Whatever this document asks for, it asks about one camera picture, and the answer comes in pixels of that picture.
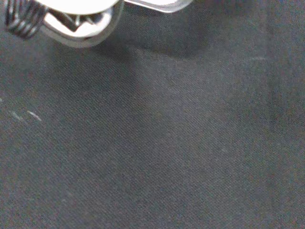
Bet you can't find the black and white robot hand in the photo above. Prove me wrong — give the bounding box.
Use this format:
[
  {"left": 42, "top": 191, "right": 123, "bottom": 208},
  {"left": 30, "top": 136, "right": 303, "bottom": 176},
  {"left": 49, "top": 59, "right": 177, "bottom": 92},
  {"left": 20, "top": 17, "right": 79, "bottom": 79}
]
[{"left": 4, "top": 0, "right": 196, "bottom": 49}]

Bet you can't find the black bench cloth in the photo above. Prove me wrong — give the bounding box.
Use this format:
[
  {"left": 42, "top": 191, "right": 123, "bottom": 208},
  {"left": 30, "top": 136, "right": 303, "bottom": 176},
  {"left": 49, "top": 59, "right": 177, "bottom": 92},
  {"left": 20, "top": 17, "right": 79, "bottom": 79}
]
[{"left": 0, "top": 0, "right": 305, "bottom": 229}]

